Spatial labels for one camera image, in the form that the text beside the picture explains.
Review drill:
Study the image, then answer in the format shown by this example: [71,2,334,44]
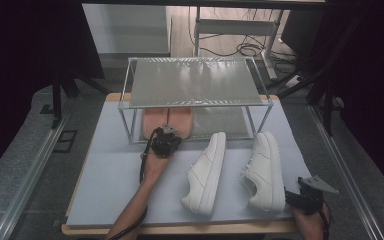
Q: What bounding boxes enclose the metal wire shelf rack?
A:
[118,55,274,145]

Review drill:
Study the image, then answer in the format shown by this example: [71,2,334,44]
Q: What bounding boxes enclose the pink slipper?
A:
[142,107,169,139]
[168,107,194,139]

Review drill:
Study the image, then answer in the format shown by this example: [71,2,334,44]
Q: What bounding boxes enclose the dark curtain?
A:
[0,0,105,184]
[323,0,384,193]

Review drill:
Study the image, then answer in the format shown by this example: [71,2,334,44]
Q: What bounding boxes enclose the aluminium frame rail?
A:
[0,113,71,240]
[308,104,384,240]

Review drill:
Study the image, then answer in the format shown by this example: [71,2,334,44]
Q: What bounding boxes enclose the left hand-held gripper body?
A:
[149,123,183,159]

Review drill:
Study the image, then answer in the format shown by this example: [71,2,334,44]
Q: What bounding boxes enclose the person's right hand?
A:
[294,204,331,240]

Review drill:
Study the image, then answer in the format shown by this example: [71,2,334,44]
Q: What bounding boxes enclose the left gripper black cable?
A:
[108,128,159,240]

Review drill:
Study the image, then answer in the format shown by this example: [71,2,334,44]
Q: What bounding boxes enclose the white panel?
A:
[81,3,172,56]

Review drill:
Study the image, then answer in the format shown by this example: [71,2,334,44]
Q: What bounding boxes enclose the person's left hand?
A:
[140,149,172,183]

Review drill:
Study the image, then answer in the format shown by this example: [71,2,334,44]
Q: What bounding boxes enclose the black tripod stand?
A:
[39,66,111,129]
[266,16,348,136]

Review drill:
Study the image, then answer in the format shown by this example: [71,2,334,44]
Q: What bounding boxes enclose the white desk frame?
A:
[194,6,279,81]

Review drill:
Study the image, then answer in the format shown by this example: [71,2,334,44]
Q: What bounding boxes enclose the black floor cables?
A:
[189,8,298,66]

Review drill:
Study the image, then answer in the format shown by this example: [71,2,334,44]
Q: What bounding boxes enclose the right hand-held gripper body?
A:
[296,174,340,216]

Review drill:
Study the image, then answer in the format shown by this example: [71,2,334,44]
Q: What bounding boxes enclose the pale blue table mat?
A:
[65,99,314,229]

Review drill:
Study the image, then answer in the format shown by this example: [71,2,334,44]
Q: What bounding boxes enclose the white sneaker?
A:
[179,131,228,216]
[241,130,286,214]

